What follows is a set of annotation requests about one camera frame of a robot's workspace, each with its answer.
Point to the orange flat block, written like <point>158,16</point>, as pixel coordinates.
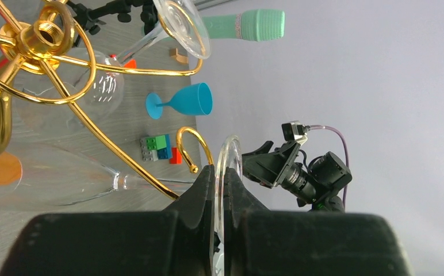
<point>130,63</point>

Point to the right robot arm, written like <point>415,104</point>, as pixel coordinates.
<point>330,175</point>

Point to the mint green microphone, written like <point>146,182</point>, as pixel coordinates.
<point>252,25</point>

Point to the red small block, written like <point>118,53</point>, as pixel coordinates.
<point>176,157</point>

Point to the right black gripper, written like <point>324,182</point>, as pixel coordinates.
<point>259,241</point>

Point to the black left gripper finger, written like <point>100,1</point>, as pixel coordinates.
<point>178,240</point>

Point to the blue plastic wine glass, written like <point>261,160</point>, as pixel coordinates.
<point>193,100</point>

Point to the stacked lego brick block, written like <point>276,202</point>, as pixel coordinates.
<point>155,148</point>

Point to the clear wine glass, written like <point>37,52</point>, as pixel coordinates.
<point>53,177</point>
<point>177,19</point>

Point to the tan curved wooden piece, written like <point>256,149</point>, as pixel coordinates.
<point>178,57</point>

